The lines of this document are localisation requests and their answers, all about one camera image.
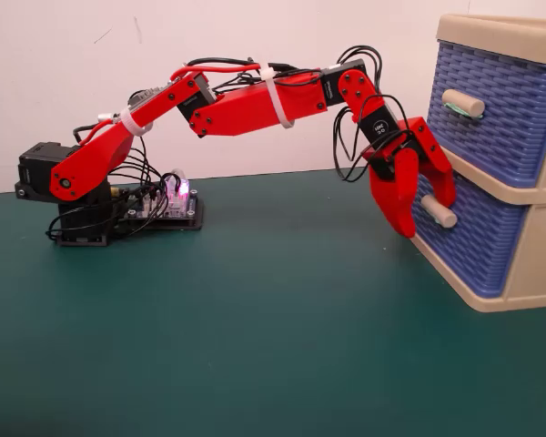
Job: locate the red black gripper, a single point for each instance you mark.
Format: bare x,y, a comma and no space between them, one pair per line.
380,125

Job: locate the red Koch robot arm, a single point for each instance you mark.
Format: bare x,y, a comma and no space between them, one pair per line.
255,109

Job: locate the beige plastic drawer cabinet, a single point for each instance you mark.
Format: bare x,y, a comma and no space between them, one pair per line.
541,255

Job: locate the green tape strip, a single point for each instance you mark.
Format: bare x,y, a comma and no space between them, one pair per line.
455,109

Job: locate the white zip tie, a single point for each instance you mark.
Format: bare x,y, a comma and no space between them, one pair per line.
277,104
132,124

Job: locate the dark green table mat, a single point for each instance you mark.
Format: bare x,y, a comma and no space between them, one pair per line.
255,341

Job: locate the black controller circuit board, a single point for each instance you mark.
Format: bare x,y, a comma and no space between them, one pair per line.
173,218

